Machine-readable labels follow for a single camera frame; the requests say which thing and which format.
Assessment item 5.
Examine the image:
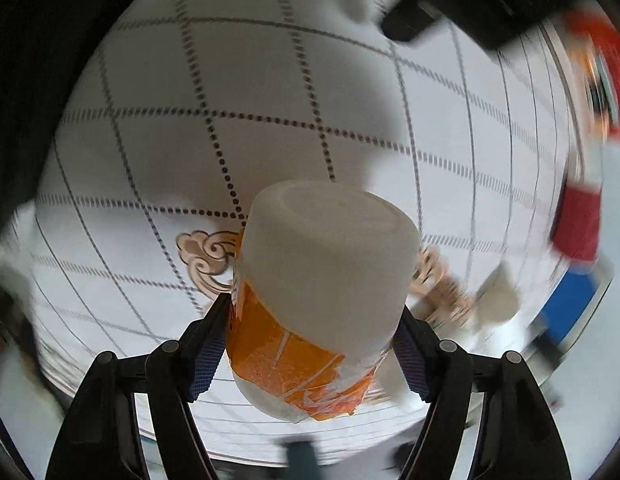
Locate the orange and white paper cup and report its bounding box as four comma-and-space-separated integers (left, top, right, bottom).
226, 181, 421, 423

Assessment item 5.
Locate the upright white paper cup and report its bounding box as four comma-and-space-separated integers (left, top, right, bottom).
474, 262, 520, 332

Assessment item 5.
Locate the red paper cup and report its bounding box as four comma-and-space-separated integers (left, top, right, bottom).
551, 180, 602, 264

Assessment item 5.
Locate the red plastic bag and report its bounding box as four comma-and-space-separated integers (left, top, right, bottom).
565, 6, 620, 142

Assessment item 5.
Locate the floral diamond-pattern tablecloth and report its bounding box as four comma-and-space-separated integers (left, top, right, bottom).
26, 0, 591, 467

